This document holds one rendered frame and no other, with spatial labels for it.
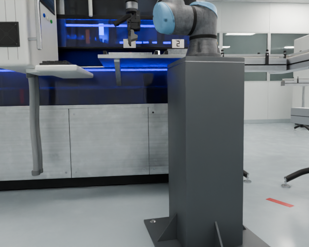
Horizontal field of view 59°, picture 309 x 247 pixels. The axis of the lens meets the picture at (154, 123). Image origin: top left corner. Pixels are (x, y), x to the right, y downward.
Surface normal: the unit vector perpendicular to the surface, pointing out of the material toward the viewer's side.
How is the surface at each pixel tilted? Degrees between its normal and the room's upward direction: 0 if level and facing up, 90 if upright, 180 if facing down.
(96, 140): 90
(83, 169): 90
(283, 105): 90
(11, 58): 90
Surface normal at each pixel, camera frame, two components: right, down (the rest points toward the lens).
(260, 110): 0.10, 0.08
